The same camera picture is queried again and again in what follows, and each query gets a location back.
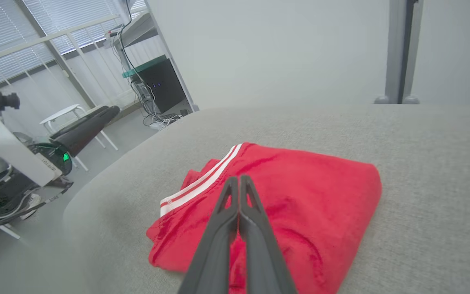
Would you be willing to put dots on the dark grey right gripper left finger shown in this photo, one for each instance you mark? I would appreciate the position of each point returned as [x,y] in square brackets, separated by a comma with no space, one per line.
[214,257]

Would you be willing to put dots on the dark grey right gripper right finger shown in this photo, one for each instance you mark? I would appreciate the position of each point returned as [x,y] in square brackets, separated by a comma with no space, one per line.
[263,261]

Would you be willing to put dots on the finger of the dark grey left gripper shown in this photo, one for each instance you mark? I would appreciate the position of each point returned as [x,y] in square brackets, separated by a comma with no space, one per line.
[92,132]
[80,121]

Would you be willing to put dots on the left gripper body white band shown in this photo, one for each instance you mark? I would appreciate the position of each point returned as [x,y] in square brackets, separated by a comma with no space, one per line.
[14,147]

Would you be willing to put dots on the red jersey with navy lettering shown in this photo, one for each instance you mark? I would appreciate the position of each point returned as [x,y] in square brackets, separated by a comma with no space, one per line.
[320,204]

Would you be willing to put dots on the white stool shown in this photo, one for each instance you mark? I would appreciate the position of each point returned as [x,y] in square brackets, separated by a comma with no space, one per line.
[61,112]

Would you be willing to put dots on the power strip with plugs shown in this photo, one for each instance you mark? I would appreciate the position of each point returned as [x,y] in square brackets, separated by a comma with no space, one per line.
[165,120]

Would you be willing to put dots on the black computer tower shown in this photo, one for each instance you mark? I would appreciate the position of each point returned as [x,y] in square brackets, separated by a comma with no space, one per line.
[163,87]

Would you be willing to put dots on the desk with green edge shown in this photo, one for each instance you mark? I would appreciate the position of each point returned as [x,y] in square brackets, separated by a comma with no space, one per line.
[145,66]

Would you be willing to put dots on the white metal railing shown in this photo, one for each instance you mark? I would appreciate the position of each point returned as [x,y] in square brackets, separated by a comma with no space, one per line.
[35,43]

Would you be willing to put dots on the white desk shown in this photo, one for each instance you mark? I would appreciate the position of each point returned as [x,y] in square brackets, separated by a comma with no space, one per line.
[137,28]

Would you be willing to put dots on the grey fabric sofa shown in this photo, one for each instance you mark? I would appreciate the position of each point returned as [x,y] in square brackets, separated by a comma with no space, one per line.
[422,183]

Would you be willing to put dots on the grey partition post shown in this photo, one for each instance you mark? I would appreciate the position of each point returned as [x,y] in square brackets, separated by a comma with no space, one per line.
[394,49]

